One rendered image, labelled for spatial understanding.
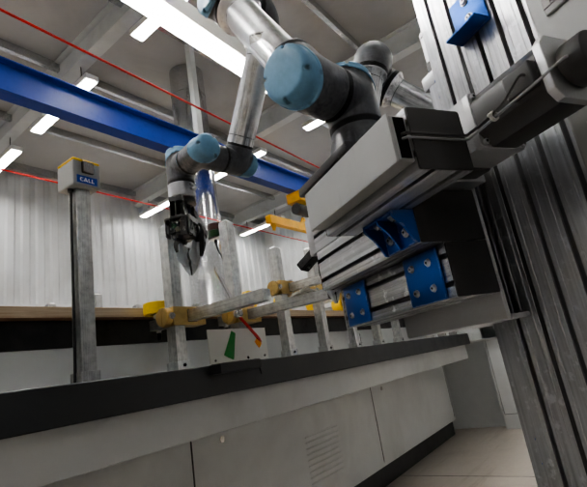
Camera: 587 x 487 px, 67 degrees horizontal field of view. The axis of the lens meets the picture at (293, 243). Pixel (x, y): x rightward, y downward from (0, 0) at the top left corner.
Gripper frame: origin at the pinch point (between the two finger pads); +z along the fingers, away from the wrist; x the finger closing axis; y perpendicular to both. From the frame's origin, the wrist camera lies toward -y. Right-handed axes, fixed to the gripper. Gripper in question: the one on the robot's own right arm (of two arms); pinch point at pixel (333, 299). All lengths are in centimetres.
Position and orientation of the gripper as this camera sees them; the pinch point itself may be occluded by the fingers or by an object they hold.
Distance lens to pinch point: 128.6
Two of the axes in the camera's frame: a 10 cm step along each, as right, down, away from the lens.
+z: 1.6, 9.5, -2.6
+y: 8.0, -2.8, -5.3
